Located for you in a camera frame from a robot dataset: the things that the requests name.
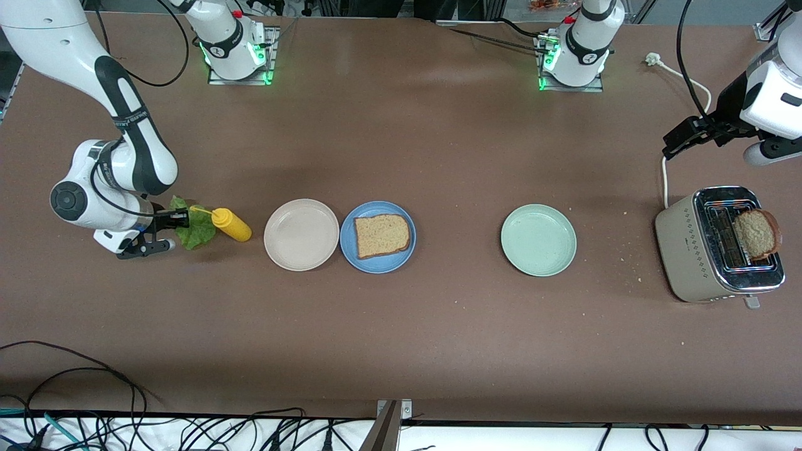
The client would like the black base cable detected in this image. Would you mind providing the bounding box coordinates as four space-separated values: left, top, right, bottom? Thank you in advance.
448 18 552 54

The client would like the black floor loop cable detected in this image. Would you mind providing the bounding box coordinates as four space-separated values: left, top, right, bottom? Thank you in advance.
0 341 148 451

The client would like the white toaster power cable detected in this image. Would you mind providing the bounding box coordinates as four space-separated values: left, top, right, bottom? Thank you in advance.
645 53 712 209

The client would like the brown bread slice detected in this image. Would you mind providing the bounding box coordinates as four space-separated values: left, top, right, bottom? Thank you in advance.
734 209 783 261
354 214 412 260

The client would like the blue round plate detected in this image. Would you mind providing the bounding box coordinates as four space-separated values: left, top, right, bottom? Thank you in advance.
340 201 417 274

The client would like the pale green round plate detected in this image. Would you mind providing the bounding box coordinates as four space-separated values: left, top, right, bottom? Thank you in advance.
500 204 577 277

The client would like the beige chrome toaster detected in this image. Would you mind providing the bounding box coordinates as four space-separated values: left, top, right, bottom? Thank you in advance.
655 185 786 309

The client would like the black looping cable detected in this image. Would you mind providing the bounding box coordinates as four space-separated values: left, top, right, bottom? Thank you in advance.
94 0 190 87

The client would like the aluminium frame profile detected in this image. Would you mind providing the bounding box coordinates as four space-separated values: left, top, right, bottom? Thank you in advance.
755 0 791 42

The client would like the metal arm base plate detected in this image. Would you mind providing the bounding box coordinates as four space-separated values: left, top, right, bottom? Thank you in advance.
208 26 276 86
538 31 605 93

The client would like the yellow squeeze bottle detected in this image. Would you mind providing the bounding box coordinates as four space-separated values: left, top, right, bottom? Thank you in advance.
189 205 253 242

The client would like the metal table bracket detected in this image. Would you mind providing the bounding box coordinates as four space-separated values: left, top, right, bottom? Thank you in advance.
360 399 414 451

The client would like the beige round plate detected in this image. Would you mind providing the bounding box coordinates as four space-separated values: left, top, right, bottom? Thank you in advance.
263 199 340 272

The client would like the green lettuce leaf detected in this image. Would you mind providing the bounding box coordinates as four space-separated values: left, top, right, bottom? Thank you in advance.
169 195 219 251

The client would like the teal cable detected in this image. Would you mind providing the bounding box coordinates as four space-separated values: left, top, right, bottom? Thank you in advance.
0 408 88 451

